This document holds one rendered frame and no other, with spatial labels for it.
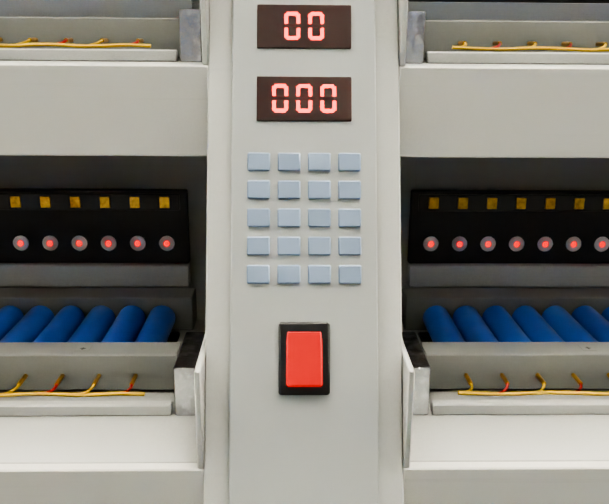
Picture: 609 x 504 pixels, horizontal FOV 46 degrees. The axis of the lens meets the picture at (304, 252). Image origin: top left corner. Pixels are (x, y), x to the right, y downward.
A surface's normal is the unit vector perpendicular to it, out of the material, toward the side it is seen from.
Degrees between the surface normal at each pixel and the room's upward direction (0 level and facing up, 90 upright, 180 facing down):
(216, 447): 90
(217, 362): 90
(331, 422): 90
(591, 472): 111
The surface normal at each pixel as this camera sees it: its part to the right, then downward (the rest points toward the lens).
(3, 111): 0.02, 0.28
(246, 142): 0.02, -0.08
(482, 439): 0.00, -0.96
